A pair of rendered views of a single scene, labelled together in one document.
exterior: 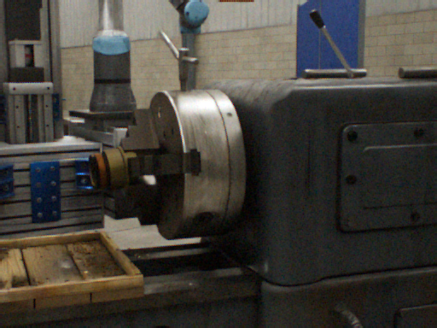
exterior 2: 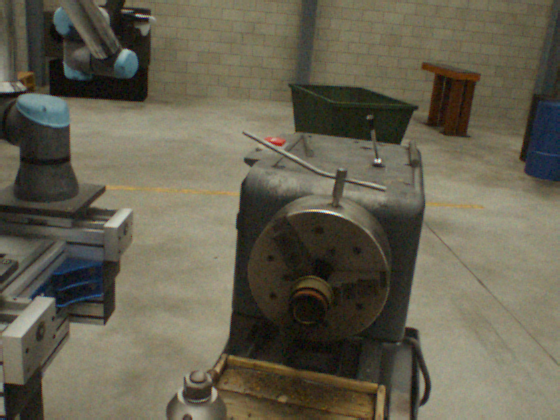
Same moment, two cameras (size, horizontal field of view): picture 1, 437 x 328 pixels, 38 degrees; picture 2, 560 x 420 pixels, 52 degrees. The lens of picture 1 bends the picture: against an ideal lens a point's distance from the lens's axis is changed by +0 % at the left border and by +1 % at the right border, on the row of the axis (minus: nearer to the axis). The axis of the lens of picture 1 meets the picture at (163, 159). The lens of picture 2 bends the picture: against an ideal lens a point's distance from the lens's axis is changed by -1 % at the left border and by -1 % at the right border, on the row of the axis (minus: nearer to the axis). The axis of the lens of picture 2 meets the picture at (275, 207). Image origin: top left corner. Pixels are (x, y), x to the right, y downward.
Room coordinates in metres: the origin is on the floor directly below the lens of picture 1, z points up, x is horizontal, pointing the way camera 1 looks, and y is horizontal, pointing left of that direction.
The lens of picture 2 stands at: (0.85, 1.09, 1.63)
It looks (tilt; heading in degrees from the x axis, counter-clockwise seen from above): 19 degrees down; 298
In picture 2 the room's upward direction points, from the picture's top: 5 degrees clockwise
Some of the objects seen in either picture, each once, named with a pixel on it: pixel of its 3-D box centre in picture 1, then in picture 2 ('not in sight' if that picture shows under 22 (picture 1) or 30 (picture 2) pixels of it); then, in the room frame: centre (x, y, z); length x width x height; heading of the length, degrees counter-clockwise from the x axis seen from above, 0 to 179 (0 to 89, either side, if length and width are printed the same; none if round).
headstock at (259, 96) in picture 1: (344, 162); (333, 220); (1.44, -0.42, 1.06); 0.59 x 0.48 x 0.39; 107
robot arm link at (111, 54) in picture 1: (111, 56); (42, 125); (1.97, 0.16, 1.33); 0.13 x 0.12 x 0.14; 5
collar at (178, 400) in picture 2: not in sight; (196, 403); (1.21, 0.56, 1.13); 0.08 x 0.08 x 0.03
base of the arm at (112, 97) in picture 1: (113, 94); (46, 173); (1.97, 0.16, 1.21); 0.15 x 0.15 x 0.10
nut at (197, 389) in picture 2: not in sight; (197, 382); (1.21, 0.56, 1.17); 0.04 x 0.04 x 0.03
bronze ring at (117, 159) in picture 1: (113, 169); (309, 300); (1.27, 0.10, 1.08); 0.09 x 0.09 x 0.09; 18
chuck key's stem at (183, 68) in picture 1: (183, 77); (337, 194); (1.29, -0.04, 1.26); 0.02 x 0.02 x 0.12; 12
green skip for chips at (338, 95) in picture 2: not in sight; (344, 132); (3.20, -4.89, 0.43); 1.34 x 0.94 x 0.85; 137
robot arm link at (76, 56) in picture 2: (190, 17); (82, 59); (2.11, -0.10, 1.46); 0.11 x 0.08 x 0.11; 5
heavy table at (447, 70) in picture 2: not in sight; (444, 97); (3.10, -9.02, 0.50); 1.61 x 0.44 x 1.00; 125
